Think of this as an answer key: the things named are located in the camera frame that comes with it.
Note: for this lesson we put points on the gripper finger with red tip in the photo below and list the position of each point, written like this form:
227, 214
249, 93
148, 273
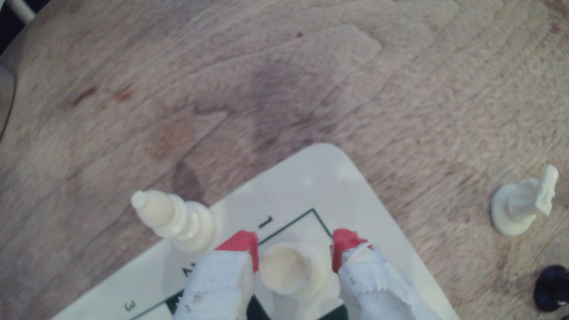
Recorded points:
378, 284
218, 284

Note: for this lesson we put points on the white rook chess piece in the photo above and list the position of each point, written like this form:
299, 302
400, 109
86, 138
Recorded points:
284, 269

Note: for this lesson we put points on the white bishop chess piece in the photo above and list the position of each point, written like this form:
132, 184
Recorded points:
173, 220

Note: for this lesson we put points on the green white chess mat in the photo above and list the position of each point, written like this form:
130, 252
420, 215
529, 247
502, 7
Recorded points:
306, 191

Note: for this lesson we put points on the white knight chess piece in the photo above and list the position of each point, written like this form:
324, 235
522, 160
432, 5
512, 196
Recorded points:
518, 206

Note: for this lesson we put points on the black chess piece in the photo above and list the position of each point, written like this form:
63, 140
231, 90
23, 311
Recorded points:
551, 289

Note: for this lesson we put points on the white bar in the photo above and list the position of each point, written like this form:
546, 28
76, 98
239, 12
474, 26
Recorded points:
20, 9

